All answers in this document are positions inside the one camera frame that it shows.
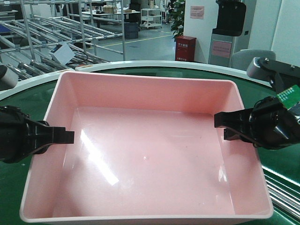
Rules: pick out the red fire extinguisher cabinet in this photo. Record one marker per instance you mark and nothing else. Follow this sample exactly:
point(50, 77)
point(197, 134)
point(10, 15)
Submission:
point(185, 48)

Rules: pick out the metal roller rack shelving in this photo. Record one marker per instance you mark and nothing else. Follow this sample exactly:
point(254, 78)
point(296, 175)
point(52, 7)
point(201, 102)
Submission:
point(75, 30)

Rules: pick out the green circuit board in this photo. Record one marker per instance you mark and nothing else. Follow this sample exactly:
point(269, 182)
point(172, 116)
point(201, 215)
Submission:
point(290, 97)

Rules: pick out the pink wall notice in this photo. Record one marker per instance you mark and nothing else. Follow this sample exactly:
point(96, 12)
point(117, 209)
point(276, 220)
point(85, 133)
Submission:
point(197, 12)

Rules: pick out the dark grey storage crate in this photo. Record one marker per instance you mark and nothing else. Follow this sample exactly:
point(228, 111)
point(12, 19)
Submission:
point(131, 30)

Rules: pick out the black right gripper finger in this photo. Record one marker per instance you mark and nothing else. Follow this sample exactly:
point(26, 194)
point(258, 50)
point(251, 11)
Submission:
point(237, 120)
point(245, 137)

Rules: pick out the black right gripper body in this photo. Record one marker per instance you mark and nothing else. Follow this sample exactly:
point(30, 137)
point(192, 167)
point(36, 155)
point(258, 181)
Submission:
point(272, 126)

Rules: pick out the white control box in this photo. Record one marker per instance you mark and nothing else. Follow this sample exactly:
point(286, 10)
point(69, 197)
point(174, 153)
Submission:
point(62, 53)

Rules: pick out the white outer conveyor rim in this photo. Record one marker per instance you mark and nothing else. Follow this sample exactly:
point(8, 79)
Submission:
point(44, 78)

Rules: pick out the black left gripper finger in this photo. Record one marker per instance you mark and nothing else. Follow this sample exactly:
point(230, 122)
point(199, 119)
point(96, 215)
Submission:
point(39, 136)

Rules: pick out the pink plastic bin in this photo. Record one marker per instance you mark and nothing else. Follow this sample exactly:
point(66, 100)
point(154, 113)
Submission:
point(146, 152)

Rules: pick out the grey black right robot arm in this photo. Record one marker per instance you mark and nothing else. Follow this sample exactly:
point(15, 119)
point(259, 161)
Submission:
point(281, 76)

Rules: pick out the green potted plant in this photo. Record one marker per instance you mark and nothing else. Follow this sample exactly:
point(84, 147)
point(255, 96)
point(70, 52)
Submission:
point(178, 16)

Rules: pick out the steel conveyor rollers right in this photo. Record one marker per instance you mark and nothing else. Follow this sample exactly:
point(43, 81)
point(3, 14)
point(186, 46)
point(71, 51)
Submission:
point(285, 194)

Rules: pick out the grey upholstered chair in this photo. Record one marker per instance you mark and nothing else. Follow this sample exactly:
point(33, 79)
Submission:
point(241, 60)

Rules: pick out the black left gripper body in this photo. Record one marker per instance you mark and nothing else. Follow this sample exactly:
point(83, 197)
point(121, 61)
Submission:
point(13, 134)

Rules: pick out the white utility cart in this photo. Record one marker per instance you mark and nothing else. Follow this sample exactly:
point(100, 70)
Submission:
point(151, 18)

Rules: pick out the grey kiosk with black top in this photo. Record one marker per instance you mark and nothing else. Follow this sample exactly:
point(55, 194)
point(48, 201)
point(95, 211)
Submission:
point(230, 22)

